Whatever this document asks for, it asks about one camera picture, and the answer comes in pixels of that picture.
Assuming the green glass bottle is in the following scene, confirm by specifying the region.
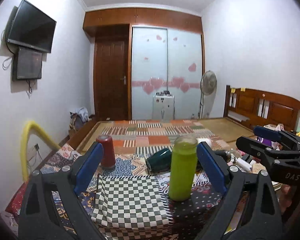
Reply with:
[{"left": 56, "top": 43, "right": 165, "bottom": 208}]
[{"left": 168, "top": 135, "right": 198, "bottom": 202}]

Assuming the dark teal faceted cup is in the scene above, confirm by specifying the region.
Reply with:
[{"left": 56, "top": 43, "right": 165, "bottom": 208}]
[{"left": 146, "top": 148, "right": 172, "bottom": 173}]

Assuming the red cylindrical cup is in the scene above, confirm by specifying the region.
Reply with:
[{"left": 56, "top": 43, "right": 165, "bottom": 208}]
[{"left": 96, "top": 135, "right": 116, "bottom": 169}]

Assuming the black thermos bottle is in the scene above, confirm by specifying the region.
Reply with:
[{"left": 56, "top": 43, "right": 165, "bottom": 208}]
[{"left": 214, "top": 150, "right": 231, "bottom": 163}]

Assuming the wooden bed headboard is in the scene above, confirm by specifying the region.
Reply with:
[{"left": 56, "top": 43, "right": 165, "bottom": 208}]
[{"left": 223, "top": 85, "right": 300, "bottom": 133}]

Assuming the white thermos bottle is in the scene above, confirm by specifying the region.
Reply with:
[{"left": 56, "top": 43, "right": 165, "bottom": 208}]
[{"left": 197, "top": 138, "right": 212, "bottom": 148}]

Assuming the standing electric fan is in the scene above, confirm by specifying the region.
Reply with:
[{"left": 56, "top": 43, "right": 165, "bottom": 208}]
[{"left": 198, "top": 70, "right": 217, "bottom": 119}]

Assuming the patchwork patterned bed cover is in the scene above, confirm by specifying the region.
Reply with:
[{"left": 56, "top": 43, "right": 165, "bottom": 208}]
[{"left": 5, "top": 119, "right": 251, "bottom": 240}]

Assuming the yellow foam tube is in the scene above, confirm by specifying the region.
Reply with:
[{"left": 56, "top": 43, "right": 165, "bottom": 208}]
[{"left": 20, "top": 120, "right": 61, "bottom": 183}]

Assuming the white appliance cabinet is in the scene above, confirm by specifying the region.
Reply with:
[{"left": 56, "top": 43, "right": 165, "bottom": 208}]
[{"left": 152, "top": 90, "right": 175, "bottom": 121}]

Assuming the pile of clothes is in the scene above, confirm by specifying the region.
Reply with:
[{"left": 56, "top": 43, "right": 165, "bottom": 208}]
[{"left": 69, "top": 107, "right": 90, "bottom": 131}]

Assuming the frosted sliding wardrobe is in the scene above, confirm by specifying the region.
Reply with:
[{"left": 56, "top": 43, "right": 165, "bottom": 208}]
[{"left": 131, "top": 27, "right": 203, "bottom": 120}]

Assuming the brown wooden door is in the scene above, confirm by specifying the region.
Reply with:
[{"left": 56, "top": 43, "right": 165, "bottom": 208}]
[{"left": 93, "top": 38, "right": 128, "bottom": 120}]

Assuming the small black wall monitor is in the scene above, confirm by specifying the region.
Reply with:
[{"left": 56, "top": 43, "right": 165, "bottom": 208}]
[{"left": 12, "top": 47, "right": 43, "bottom": 81}]

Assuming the wall mounted black television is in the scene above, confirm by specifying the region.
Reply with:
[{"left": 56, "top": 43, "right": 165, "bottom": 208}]
[{"left": 7, "top": 0, "right": 56, "bottom": 53}]

